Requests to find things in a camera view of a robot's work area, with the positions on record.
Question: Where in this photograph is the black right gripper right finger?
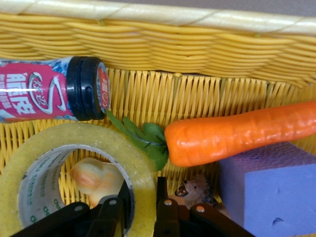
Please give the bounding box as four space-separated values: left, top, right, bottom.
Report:
153 176 256 237

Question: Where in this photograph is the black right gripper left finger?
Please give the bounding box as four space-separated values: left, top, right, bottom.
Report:
9 181 135 237

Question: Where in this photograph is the yellowish clear tape roll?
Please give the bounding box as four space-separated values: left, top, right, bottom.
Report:
0 122 158 237

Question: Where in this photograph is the brown toy lion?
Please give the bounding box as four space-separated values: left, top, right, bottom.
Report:
167 172 232 219

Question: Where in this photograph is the toy croissant bread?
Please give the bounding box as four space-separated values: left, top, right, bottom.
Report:
69 157 125 208

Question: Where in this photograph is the purple foam cube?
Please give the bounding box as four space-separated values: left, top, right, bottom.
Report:
218 141 316 237

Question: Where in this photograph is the orange toy carrot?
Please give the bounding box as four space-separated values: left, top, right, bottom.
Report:
105 100 316 171

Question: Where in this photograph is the pink label bottle black cap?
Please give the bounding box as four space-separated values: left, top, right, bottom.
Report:
0 55 112 124

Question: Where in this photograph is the yellow wicker basket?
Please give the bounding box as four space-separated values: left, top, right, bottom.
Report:
0 0 316 223

